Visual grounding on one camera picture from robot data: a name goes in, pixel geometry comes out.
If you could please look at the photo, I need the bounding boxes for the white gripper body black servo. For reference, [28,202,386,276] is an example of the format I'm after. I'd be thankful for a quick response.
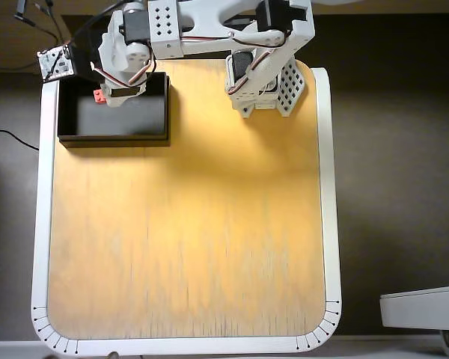
[68,36,151,88]

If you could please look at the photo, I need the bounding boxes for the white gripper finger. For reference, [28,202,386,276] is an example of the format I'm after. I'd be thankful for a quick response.
[100,82,148,95]
[106,90,146,110]

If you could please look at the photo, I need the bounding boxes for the black rectangular bin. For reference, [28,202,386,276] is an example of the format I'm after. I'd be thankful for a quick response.
[57,71,172,148]

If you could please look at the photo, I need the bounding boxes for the wooden desk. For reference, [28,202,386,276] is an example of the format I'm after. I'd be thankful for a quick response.
[0,0,449,74]

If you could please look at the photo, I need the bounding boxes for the white table rim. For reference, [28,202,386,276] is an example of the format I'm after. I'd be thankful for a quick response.
[30,67,343,356]

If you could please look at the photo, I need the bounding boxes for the white flat device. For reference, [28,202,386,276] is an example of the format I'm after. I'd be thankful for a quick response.
[379,284,449,332]

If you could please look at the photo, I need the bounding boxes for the black camera cable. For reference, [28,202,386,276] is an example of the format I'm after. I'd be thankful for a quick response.
[46,0,126,82]

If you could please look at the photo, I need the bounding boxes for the black wrist camera circuit board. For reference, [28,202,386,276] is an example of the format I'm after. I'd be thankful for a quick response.
[36,44,78,85]

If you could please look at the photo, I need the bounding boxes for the black cable with plug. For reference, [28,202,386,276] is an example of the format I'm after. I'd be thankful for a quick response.
[0,10,59,72]

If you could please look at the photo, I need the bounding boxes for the thin grey cable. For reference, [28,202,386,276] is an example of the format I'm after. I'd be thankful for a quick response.
[43,0,70,46]

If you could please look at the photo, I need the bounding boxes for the servo wire harness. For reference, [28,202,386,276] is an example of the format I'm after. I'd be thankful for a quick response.
[91,28,282,95]

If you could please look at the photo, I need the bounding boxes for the thin black cable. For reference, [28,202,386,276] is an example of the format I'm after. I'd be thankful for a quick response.
[0,128,41,152]

